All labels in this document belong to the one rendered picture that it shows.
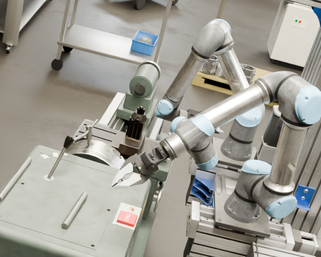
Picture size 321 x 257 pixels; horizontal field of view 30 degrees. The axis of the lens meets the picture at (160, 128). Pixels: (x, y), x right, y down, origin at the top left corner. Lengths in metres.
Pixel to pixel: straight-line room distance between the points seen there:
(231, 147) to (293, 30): 5.23
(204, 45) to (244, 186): 0.71
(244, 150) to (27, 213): 1.20
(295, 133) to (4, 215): 1.00
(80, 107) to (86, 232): 3.64
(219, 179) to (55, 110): 2.82
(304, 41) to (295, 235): 5.65
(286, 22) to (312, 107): 5.90
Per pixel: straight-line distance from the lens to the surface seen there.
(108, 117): 3.57
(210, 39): 2.74
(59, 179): 2.21
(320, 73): 2.39
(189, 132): 1.88
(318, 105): 2.08
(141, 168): 1.87
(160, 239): 4.15
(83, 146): 2.49
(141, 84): 3.48
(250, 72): 6.67
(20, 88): 5.71
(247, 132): 2.80
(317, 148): 2.52
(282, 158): 2.18
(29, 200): 2.08
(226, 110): 2.09
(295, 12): 7.92
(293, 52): 8.07
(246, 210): 2.41
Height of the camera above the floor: 2.46
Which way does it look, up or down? 26 degrees down
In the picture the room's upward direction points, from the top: 15 degrees clockwise
